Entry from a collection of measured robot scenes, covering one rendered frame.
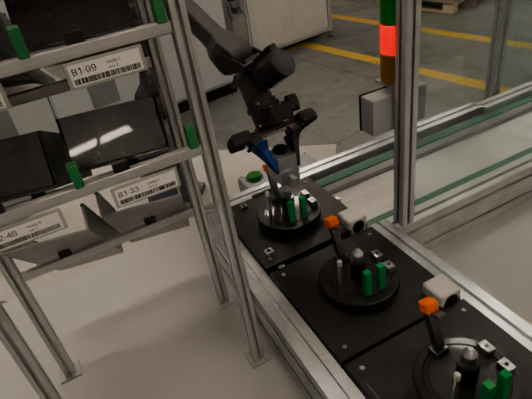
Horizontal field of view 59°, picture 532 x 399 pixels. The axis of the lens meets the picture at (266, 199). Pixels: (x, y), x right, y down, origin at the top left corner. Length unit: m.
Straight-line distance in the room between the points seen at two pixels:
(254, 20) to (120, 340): 4.44
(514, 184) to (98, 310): 0.98
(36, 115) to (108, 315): 2.95
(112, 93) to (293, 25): 2.32
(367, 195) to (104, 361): 0.69
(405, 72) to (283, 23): 4.59
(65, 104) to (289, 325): 3.32
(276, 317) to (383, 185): 0.52
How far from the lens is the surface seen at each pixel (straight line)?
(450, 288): 0.85
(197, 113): 0.61
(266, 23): 5.28
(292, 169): 0.95
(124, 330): 1.06
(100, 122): 0.67
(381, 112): 0.89
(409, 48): 0.85
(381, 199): 1.17
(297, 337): 0.81
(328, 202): 1.08
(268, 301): 0.88
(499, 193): 1.21
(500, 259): 1.12
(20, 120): 3.92
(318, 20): 5.73
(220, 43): 0.97
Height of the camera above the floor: 1.58
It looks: 33 degrees down
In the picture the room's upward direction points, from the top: 10 degrees counter-clockwise
